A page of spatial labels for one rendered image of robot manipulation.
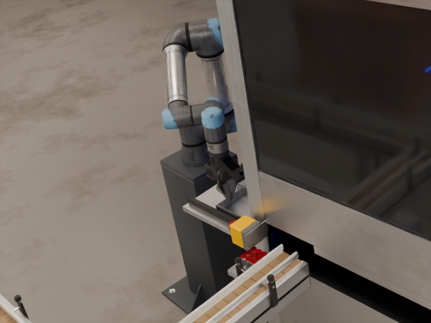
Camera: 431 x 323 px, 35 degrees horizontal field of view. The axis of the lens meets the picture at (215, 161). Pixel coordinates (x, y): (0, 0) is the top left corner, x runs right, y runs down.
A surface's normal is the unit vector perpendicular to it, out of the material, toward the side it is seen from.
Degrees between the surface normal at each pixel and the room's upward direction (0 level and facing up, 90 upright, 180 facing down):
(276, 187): 90
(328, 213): 90
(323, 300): 90
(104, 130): 0
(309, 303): 90
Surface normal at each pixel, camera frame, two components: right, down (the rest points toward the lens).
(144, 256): -0.16, -0.84
